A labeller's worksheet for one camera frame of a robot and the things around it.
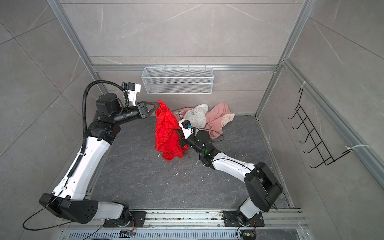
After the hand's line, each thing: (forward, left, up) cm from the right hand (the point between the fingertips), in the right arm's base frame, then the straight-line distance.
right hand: (175, 126), depth 76 cm
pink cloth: (+31, -29, -23) cm, 48 cm away
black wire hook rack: (-10, -65, +2) cm, 66 cm away
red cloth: (-6, +5, -4) cm, 9 cm away
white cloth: (+24, -12, -17) cm, 32 cm away
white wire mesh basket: (+40, +1, +1) cm, 40 cm away
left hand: (-1, +5, +17) cm, 18 cm away
